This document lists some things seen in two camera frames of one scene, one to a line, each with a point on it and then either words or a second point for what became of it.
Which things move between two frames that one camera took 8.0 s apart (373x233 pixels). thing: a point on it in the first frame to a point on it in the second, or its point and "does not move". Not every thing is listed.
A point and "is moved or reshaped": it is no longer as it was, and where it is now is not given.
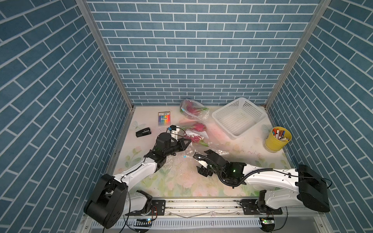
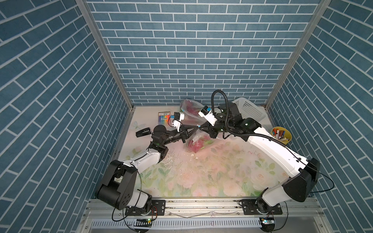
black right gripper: x=203 y=171 to x=211 y=133
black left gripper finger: x=183 y=143 to x=184 y=128
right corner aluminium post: x=316 y=16 does not move
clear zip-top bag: x=198 y=133 is moved or reshaped
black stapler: x=144 y=132 does not move
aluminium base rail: x=223 y=216 does not move
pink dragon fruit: x=198 y=127 is moved or reshaped
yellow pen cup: x=278 y=137 does not move
